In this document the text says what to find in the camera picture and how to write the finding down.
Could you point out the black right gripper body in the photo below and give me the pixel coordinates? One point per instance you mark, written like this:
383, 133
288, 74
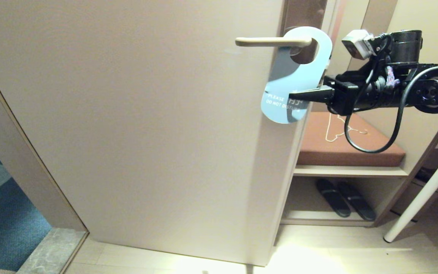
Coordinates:
344, 97

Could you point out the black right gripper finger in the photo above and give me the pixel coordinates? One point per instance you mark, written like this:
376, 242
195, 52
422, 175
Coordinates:
333, 80
314, 95

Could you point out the grey do-not-disturb door sign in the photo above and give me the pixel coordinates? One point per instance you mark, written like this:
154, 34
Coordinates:
280, 83

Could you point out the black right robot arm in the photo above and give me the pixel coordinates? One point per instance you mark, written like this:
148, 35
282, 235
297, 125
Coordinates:
432, 91

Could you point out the beige door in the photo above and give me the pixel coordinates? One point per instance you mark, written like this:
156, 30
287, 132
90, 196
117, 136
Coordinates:
127, 114

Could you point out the brown seat cushion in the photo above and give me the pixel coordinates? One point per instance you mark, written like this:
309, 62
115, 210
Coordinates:
375, 156

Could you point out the black slipper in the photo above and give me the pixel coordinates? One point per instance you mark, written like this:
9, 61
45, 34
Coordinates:
333, 199
356, 201

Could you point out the white table leg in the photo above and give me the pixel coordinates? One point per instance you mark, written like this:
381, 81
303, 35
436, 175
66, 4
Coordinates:
420, 198

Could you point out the grey marble threshold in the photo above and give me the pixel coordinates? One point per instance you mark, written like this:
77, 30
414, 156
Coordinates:
51, 251

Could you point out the blue carpet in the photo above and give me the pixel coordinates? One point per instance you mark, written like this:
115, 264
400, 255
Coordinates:
2, 228

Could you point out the black right camera bracket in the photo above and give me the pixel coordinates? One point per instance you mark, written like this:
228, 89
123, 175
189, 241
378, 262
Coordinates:
375, 68

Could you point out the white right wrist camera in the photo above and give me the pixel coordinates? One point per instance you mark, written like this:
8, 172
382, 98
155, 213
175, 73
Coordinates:
357, 43

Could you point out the wall mirror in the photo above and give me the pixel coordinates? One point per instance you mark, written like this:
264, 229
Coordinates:
340, 23

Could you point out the brown mirror frame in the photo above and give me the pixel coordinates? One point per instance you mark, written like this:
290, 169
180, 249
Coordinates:
378, 15

